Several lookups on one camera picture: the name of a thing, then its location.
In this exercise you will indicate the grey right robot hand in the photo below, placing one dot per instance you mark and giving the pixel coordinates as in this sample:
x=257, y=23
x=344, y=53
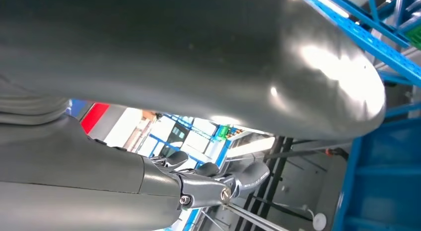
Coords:
x=164, y=42

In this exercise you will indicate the blue metal shelf rack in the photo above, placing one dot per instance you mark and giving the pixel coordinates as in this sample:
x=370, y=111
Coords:
x=385, y=190
x=223, y=154

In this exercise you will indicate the white round ceiling fixture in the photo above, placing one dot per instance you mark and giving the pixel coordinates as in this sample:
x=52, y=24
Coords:
x=319, y=222

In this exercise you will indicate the red barrier belt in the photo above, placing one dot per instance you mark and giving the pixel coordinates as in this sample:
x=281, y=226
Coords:
x=93, y=117

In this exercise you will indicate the ceiling light panel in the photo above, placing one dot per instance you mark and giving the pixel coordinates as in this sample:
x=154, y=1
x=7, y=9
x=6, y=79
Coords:
x=253, y=147

